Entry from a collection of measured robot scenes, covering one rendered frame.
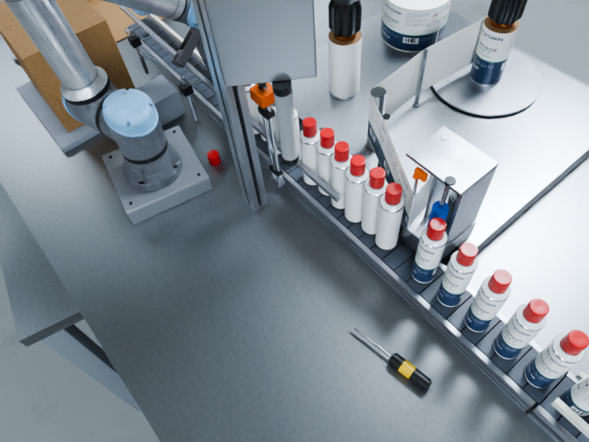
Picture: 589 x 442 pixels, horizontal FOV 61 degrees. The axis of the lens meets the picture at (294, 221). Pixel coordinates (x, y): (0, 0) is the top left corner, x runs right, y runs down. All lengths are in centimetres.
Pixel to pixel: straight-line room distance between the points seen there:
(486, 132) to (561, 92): 27
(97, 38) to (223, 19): 73
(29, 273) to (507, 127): 130
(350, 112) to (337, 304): 57
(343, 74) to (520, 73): 52
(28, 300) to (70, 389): 87
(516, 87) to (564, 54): 170
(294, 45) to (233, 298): 60
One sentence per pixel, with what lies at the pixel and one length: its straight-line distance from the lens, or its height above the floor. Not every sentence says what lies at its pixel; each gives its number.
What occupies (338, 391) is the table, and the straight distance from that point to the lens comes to 111.
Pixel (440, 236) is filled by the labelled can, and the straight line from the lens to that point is 100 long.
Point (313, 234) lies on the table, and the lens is 126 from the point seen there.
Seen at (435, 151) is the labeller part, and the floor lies 114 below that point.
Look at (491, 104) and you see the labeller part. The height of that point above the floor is 89.
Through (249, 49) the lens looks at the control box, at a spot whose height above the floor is 136.
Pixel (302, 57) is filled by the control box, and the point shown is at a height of 133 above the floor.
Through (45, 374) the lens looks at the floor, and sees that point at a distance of 228.
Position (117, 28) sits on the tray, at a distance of 203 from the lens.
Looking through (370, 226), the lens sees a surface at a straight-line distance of 117.
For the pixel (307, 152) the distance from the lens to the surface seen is 119.
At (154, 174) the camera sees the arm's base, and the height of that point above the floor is 93.
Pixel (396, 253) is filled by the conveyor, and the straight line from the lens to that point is 119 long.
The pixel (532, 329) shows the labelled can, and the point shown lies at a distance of 99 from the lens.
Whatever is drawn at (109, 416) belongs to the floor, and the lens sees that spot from 212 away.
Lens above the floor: 190
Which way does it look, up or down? 56 degrees down
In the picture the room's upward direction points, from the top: 7 degrees counter-clockwise
